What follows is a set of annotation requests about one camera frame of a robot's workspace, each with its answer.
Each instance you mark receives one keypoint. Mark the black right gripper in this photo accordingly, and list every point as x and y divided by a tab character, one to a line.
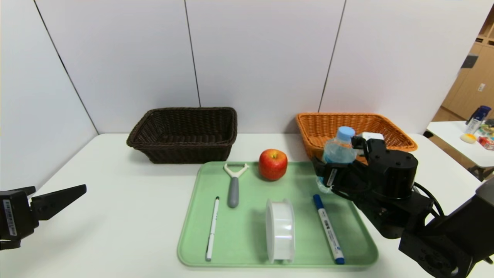
331	177

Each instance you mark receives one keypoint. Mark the slim white pen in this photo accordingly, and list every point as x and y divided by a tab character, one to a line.
212	227

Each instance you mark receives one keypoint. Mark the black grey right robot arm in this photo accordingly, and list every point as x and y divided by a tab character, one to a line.
391	173

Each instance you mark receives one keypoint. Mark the dark blue bottle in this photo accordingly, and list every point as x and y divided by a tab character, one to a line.
478	116

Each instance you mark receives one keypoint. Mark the orange wicker basket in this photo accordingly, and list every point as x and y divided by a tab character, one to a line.
320	131

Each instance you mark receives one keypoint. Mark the white side table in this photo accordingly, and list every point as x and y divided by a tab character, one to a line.
451	137

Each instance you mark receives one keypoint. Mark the dark brown wicker basket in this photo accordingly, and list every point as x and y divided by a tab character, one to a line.
181	150

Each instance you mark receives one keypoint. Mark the red apple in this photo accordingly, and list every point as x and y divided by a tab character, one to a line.
273	166

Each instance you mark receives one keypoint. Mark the clear glass container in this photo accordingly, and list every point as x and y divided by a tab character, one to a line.
488	129

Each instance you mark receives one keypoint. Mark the red packet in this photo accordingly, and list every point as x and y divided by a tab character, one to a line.
487	143

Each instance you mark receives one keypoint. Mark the clear water bottle blue cap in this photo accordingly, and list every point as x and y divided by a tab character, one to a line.
339	150

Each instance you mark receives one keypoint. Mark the yellow white round item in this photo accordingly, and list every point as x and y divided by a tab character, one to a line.
468	138

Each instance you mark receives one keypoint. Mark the white wall socket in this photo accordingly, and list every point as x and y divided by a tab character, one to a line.
481	87

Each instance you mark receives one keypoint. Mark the clear tape roll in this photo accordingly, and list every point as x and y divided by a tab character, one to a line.
280	231

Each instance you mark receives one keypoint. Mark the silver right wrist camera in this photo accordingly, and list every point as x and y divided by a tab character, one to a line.
372	136

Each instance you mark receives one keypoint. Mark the light wooden cabinet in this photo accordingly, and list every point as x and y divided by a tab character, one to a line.
474	85

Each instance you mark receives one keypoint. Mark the white marker blue cap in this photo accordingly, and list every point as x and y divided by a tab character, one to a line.
328	227

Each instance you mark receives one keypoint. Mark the light green plastic tray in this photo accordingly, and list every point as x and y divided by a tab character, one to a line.
247	231

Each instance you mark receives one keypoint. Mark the grey wall plate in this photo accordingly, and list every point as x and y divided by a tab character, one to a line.
469	61

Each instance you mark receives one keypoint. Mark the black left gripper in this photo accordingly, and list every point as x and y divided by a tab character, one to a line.
13	217

